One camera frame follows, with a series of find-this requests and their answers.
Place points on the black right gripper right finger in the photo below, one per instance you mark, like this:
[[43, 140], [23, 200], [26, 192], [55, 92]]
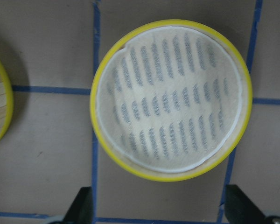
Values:
[[239, 209]]

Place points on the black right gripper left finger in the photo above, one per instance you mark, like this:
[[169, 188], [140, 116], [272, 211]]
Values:
[[81, 210]]

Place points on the yellow bamboo steamer basket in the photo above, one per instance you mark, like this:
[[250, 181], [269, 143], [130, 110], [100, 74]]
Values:
[[171, 100]]

